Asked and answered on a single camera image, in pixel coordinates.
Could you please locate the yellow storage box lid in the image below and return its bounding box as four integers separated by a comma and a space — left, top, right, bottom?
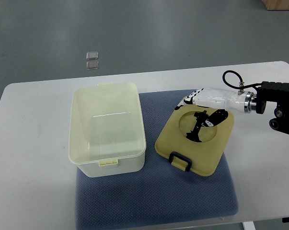
155, 105, 234, 177

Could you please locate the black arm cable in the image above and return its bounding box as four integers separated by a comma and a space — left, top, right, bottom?
222, 70, 264, 94

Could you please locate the blue textured mat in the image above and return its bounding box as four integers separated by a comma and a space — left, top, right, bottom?
75, 90, 238, 230

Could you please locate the wooden box corner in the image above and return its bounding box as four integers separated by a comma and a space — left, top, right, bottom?
262, 0, 289, 11

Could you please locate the white table leg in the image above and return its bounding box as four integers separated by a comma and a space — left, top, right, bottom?
242, 221, 256, 230

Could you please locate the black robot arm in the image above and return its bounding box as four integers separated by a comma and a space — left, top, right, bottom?
250, 81, 289, 134

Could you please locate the upper metal floor plate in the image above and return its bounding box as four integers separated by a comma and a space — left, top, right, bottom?
86, 51, 99, 60

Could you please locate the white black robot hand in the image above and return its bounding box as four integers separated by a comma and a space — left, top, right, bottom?
175, 88, 255, 113

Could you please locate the white storage box base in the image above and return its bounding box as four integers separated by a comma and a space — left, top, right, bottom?
69, 82, 146, 178

